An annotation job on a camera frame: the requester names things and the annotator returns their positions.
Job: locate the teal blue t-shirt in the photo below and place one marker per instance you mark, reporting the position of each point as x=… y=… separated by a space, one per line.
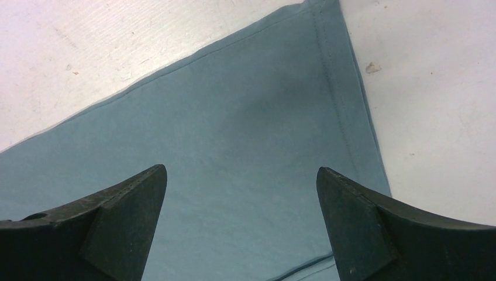
x=242 y=127

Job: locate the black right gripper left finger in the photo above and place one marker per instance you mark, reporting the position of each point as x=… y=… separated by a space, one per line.
x=104 y=236

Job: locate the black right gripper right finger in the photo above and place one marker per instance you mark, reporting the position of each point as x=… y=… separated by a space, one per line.
x=376 y=237

